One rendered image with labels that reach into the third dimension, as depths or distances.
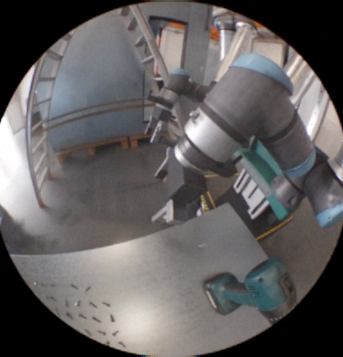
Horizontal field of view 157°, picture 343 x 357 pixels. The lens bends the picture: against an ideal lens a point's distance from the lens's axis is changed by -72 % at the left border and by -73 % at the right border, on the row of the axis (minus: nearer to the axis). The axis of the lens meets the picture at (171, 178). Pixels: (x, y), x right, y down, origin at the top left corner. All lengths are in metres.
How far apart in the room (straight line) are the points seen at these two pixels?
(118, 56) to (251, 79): 1.83
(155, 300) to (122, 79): 1.99
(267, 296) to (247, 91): 0.25
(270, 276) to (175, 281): 0.25
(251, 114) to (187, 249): 0.35
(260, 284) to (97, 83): 2.01
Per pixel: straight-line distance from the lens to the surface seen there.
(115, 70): 1.90
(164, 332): 0.40
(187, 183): 0.18
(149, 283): 0.36
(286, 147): 0.21
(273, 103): 0.17
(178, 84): 0.56
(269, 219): 1.10
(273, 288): 0.20
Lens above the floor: 1.01
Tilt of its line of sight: 44 degrees down
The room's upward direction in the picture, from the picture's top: 7 degrees clockwise
